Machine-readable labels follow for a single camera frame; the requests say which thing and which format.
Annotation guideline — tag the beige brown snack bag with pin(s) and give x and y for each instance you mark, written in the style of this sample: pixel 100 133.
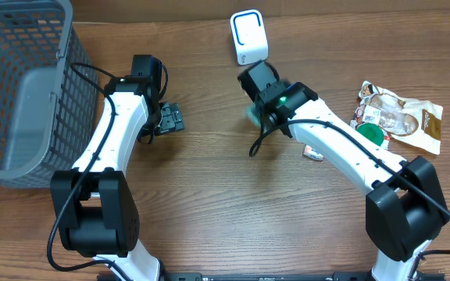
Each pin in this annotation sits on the beige brown snack bag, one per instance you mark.
pixel 409 120

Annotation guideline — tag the teal orange snack packet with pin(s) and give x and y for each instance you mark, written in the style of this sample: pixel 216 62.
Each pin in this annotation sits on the teal orange snack packet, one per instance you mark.
pixel 253 115

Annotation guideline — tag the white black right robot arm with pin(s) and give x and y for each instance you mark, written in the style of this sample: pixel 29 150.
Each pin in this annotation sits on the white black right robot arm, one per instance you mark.
pixel 404 201

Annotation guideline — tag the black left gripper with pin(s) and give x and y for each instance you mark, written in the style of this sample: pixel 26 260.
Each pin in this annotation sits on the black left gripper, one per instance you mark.
pixel 171 118

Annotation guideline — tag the red snack stick packet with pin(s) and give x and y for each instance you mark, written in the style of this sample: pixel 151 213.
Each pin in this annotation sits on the red snack stick packet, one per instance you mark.
pixel 386 142

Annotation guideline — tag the grey plastic mesh basket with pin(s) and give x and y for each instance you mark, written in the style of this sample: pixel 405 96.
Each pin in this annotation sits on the grey plastic mesh basket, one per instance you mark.
pixel 47 92

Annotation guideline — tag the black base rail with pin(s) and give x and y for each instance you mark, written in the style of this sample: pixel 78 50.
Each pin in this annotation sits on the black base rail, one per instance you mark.
pixel 336 276

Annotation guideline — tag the small orange white box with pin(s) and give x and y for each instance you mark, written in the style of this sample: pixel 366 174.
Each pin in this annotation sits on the small orange white box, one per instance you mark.
pixel 311 153

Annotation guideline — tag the white barcode scanner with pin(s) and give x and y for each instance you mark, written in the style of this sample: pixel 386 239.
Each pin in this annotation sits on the white barcode scanner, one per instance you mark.
pixel 249 36

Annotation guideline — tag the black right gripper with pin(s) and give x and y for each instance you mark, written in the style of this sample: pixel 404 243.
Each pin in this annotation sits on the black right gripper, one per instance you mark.
pixel 254 113

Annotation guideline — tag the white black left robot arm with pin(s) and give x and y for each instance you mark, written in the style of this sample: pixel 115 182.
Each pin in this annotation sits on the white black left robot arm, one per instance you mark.
pixel 97 221

